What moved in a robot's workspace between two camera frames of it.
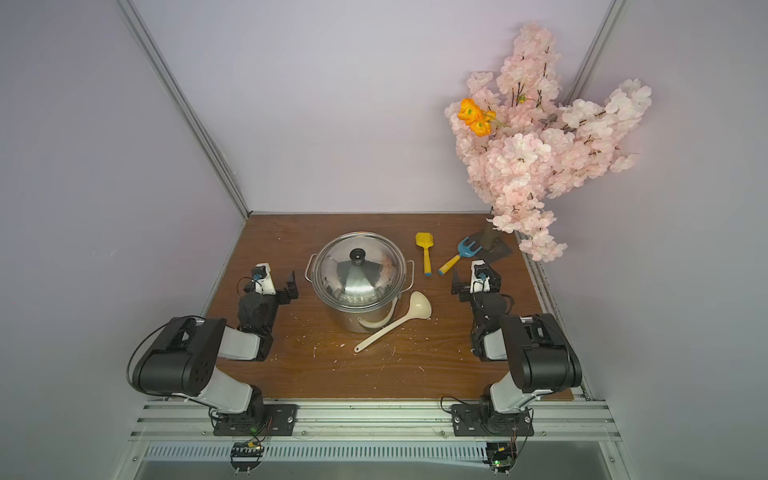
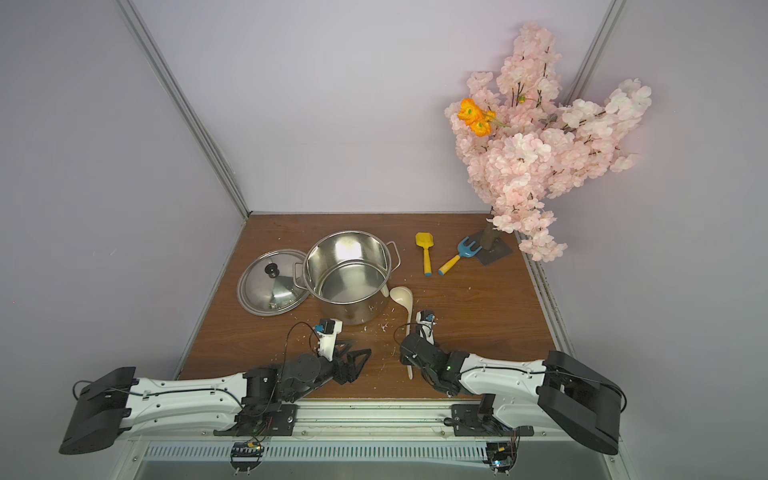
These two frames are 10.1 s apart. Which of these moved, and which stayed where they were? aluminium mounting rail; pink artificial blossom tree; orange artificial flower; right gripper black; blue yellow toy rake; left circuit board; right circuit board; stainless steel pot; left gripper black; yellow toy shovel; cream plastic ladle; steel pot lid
Moved: left gripper black; cream plastic ladle; steel pot lid; stainless steel pot; right gripper black
Stayed: yellow toy shovel; blue yellow toy rake; left circuit board; right circuit board; orange artificial flower; aluminium mounting rail; pink artificial blossom tree
